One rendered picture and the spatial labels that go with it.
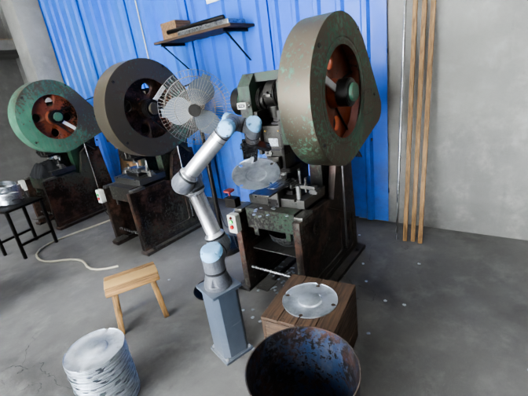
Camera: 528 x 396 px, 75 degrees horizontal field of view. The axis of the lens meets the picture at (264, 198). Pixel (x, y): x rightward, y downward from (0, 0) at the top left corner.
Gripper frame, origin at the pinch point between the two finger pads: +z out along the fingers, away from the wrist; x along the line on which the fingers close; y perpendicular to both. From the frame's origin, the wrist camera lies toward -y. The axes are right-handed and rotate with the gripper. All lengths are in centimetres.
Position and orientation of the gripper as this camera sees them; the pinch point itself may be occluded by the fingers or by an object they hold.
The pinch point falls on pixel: (252, 160)
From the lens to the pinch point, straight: 195.1
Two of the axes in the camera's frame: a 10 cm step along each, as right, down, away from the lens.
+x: 2.9, 8.7, -4.0
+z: -1.1, 4.5, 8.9
